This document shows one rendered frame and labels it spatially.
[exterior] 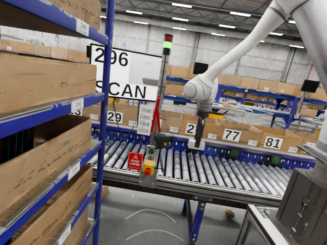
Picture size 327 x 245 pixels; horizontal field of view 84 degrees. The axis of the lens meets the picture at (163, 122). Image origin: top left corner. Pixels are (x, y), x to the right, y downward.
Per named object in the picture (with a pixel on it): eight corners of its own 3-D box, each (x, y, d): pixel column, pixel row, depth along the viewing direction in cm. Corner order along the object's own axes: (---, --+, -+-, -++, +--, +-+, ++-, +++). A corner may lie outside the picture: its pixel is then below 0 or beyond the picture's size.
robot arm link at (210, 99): (201, 98, 116) (191, 99, 106) (206, 74, 112) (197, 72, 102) (217, 102, 110) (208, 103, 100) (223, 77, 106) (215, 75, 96)
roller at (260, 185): (264, 199, 127) (266, 193, 126) (239, 164, 178) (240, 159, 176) (271, 201, 127) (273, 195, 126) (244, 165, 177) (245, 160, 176)
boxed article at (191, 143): (203, 150, 115) (205, 144, 113) (188, 148, 115) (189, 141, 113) (202, 147, 120) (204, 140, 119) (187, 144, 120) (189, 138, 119)
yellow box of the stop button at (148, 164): (141, 175, 115) (142, 165, 113) (143, 168, 123) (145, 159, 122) (164, 179, 115) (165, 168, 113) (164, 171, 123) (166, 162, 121)
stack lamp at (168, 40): (162, 46, 102) (164, 35, 101) (163, 47, 107) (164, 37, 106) (171, 47, 102) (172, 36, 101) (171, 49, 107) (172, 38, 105)
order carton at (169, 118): (140, 129, 179) (142, 112, 175) (145, 121, 208) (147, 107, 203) (179, 135, 179) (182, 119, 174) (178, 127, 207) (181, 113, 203)
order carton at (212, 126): (179, 135, 179) (182, 119, 174) (178, 127, 207) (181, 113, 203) (218, 142, 178) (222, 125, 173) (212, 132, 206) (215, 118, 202)
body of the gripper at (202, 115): (196, 108, 115) (193, 122, 117) (198, 110, 107) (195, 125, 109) (208, 110, 115) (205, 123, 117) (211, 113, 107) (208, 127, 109)
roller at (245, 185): (245, 196, 128) (247, 190, 126) (226, 162, 178) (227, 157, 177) (253, 198, 128) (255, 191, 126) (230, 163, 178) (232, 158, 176)
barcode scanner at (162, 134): (172, 150, 112) (173, 134, 109) (154, 150, 113) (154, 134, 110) (173, 147, 118) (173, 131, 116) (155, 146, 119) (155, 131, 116)
